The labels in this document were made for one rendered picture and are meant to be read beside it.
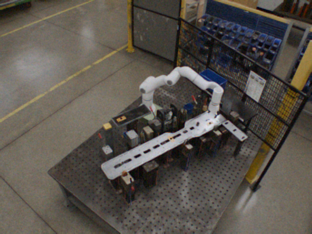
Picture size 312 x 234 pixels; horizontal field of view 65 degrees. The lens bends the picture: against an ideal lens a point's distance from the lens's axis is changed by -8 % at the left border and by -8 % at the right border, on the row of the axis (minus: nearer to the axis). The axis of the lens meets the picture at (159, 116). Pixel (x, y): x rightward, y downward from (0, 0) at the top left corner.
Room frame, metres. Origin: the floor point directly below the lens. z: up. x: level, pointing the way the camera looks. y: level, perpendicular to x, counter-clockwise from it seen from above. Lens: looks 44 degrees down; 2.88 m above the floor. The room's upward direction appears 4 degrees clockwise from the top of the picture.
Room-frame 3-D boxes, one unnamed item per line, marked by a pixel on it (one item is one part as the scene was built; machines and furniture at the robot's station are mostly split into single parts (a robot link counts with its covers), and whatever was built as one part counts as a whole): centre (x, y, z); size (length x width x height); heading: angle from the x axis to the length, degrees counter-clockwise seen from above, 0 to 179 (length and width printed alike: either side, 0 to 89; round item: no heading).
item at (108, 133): (1.62, 0.47, 0.92); 0.08 x 0.08 x 0.44; 38
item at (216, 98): (1.91, -0.53, 1.37); 0.09 x 0.08 x 0.13; 155
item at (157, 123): (1.80, 0.02, 0.89); 0.13 x 0.11 x 0.38; 38
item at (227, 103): (2.10, -0.71, 1.17); 0.12 x 0.01 x 0.34; 38
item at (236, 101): (2.37, -0.71, 1.02); 0.90 x 0.22 x 0.03; 38
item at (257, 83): (2.21, -0.99, 1.30); 0.23 x 0.02 x 0.31; 38
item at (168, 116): (1.88, -0.08, 0.94); 0.18 x 0.13 x 0.49; 128
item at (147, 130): (1.68, 0.10, 0.89); 0.13 x 0.11 x 0.38; 38
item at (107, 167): (1.64, -0.12, 1.00); 1.38 x 0.22 x 0.02; 128
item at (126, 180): (1.15, 0.22, 0.88); 0.15 x 0.11 x 0.36; 38
